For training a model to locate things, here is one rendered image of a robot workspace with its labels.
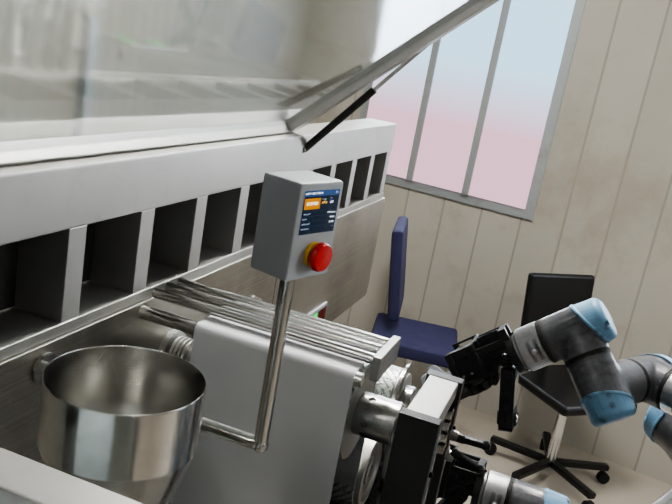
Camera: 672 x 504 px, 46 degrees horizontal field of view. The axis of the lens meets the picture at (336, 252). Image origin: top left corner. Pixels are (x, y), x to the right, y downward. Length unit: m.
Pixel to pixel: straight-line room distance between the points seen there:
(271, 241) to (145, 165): 0.35
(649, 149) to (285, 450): 3.25
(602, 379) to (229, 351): 0.58
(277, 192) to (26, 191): 0.29
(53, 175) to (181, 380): 0.30
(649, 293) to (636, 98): 0.96
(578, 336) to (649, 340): 2.96
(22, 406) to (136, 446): 0.35
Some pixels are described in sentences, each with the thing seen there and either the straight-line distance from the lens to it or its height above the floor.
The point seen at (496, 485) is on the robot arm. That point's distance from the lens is 1.49.
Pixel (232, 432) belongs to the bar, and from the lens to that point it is 0.89.
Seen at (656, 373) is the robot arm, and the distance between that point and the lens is 1.40.
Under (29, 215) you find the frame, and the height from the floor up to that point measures 1.60.
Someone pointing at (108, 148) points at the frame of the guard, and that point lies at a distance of 1.05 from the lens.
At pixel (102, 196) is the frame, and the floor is 1.61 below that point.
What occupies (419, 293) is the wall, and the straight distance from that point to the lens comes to 4.54.
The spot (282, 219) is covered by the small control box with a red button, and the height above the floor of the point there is 1.67.
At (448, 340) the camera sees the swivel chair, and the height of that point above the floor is 0.49.
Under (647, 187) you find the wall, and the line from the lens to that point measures 4.14.
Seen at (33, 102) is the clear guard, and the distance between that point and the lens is 0.81.
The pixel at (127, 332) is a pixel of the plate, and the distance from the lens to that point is 1.15.
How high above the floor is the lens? 1.84
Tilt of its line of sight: 15 degrees down
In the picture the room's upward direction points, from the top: 10 degrees clockwise
